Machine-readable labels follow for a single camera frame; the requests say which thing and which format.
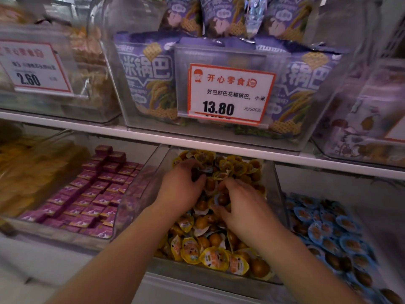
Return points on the person's right hand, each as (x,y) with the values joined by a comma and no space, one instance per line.
(250,215)

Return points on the person's left hand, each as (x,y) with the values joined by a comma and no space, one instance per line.
(177,189)

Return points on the person's left fingers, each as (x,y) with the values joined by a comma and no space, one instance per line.
(194,186)

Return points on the person's right thumb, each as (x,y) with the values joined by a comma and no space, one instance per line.
(220,212)

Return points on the person's right forearm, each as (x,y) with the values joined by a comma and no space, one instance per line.
(300,272)

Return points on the person's left forearm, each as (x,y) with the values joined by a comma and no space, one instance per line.
(120,262)

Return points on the pile of yellow egg packets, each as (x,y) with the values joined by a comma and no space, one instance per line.
(202,237)

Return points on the white shelf board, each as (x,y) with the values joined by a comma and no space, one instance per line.
(221,148)

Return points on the clear bin of yellow packets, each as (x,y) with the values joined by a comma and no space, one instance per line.
(142,189)

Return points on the large orange-bordered price tag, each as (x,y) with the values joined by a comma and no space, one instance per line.
(229,93)

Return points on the pile of small pink boxes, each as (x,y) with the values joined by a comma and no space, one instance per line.
(91,199)

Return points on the pile of blue egg packets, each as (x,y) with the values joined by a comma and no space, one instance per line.
(329,237)

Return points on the pile of purple snack bags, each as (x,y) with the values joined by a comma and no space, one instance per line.
(148,75)

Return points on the clear bin of pale packets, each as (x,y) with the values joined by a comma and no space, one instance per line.
(354,155)

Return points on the clear bin of blue packets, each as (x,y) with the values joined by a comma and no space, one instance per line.
(373,199)

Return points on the clear bin of pink boxes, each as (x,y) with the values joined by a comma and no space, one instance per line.
(47,231)

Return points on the pile of beige snack packets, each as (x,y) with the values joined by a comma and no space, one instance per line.
(91,69)

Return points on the pile of orange snack packets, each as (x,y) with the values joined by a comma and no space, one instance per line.
(34,174)

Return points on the clear bin of beige snacks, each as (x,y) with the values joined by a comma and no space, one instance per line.
(38,104)

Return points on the pile of pale mushroom-print packets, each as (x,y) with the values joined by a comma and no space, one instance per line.
(370,117)

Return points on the small white price tag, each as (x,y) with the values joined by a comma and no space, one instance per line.
(397,131)

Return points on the red-bordered price tag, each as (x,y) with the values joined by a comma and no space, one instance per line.
(33,68)

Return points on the clear bin of purple bags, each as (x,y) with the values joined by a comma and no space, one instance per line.
(332,28)

